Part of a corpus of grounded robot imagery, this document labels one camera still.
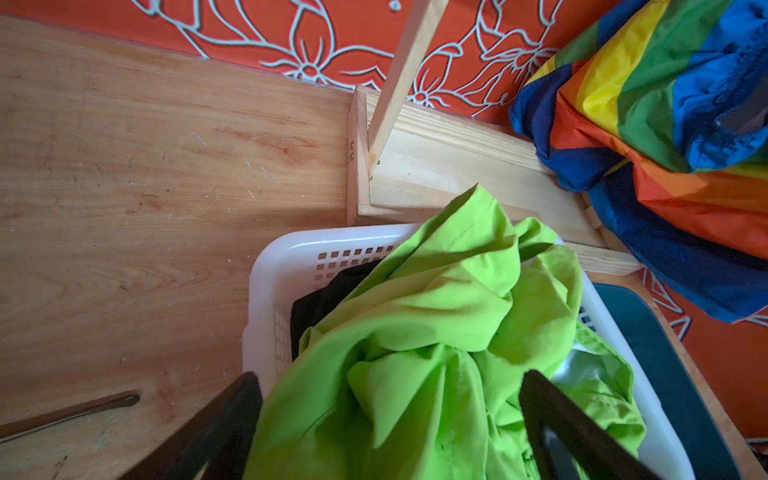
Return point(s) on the wooden clothes rack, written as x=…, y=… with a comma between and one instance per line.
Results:
x=406, y=162

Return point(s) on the rainbow striped shorts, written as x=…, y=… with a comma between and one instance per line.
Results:
x=658, y=112

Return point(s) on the white plastic basket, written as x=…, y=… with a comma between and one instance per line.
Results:
x=299, y=263

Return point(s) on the black shorts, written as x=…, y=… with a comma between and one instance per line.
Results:
x=309, y=310

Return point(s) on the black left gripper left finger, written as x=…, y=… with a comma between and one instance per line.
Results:
x=213, y=444

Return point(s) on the lime green shorts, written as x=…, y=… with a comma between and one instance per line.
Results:
x=416, y=373

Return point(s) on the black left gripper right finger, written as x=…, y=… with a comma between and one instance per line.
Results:
x=566, y=443

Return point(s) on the teal plastic tray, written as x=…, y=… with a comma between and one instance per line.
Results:
x=682, y=440

